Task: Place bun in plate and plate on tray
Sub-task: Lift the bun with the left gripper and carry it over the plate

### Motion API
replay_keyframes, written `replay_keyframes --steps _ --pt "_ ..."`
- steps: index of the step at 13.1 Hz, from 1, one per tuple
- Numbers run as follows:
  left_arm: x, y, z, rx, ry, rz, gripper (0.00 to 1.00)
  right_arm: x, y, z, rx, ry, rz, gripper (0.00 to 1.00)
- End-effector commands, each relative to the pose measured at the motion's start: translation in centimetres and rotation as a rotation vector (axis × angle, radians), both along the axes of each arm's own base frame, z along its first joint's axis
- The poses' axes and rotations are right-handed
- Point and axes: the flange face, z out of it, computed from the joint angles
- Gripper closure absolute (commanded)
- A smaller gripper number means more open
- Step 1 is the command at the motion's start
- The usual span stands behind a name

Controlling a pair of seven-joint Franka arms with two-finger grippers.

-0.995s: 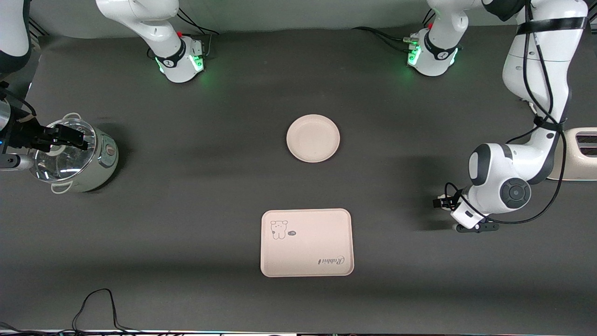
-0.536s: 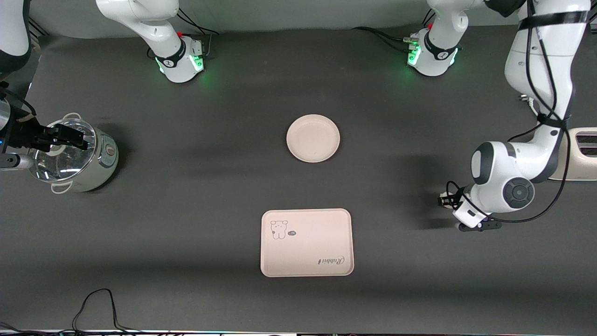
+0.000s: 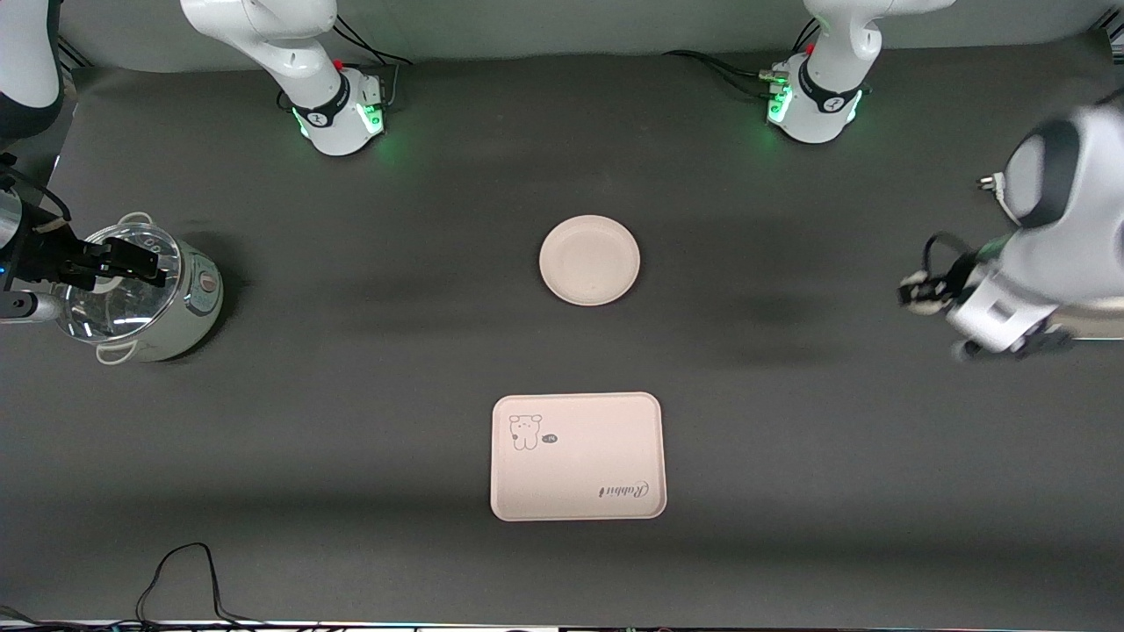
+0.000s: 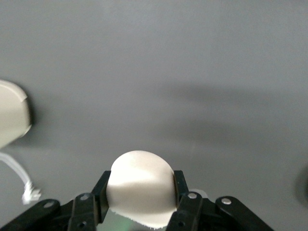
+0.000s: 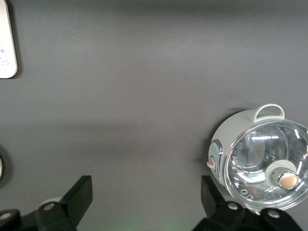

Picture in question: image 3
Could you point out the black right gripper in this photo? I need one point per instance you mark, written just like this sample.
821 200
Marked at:
42 257

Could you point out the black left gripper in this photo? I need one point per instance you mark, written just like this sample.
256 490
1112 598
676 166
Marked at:
959 275

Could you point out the round cream plate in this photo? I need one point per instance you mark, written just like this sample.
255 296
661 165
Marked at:
588 261

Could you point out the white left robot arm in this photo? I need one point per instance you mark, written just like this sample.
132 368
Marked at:
1080 219

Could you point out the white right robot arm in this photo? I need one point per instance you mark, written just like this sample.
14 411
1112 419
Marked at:
334 110

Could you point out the cream rabbit print tray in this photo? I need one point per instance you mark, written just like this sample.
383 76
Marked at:
580 465

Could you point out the glass pot lid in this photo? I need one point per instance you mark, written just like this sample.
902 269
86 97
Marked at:
114 312

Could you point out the pale green electric pot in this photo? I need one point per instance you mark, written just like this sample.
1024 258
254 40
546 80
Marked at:
189 325

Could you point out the white power plug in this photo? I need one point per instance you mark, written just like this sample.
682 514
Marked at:
990 183

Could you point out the white rounded appliance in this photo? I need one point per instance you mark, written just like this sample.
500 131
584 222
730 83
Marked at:
1102 325

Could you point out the dark grey table mat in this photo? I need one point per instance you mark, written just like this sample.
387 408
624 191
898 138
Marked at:
351 395

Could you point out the aluminium frame rail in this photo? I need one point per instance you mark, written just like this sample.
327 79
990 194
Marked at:
72 53

